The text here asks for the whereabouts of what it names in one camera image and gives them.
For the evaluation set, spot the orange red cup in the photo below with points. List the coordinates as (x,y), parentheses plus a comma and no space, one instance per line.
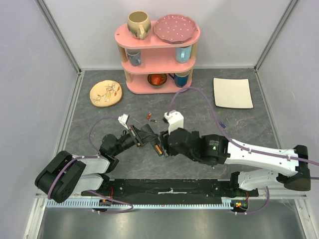
(157,79)

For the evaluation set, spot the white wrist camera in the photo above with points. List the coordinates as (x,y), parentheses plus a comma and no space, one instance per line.
(123,120)
(175,120)

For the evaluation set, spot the grey blue mug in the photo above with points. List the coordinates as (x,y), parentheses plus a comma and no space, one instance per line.
(134,56)

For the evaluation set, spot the white square plate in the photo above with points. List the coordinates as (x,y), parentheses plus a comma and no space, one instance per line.
(232,93)

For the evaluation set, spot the pink dotted plate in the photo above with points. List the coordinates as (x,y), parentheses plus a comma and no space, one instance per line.
(175,28)

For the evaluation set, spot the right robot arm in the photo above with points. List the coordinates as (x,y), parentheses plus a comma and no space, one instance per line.
(274,167)

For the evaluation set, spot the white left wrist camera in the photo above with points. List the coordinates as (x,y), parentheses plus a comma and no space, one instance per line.
(123,120)

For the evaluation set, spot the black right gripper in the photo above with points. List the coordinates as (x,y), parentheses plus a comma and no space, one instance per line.
(164,143)

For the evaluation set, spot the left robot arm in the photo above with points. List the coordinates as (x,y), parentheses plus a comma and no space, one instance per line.
(67,174)

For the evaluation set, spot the beige ceramic mug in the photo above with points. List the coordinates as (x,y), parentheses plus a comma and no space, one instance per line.
(139,24)

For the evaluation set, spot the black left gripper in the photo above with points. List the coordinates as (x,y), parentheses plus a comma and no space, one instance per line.
(133,133)

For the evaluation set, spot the pink three-tier shelf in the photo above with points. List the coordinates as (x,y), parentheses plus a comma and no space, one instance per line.
(157,57)

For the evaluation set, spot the light blue mug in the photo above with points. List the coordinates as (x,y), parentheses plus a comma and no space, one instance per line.
(182,54)

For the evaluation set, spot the slotted cable duct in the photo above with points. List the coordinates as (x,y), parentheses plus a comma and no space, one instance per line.
(96,203)

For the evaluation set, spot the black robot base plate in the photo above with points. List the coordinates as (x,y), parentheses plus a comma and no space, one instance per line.
(171,190)

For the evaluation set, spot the black remote control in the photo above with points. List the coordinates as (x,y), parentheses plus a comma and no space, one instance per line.
(151,137)

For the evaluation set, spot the dark blue mug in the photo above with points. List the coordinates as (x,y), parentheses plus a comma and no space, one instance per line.
(180,79)

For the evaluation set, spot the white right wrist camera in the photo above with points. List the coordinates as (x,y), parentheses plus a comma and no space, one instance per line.
(175,120)

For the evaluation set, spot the beige bird pattern plate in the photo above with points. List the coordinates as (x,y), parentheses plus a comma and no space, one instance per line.
(106,93)

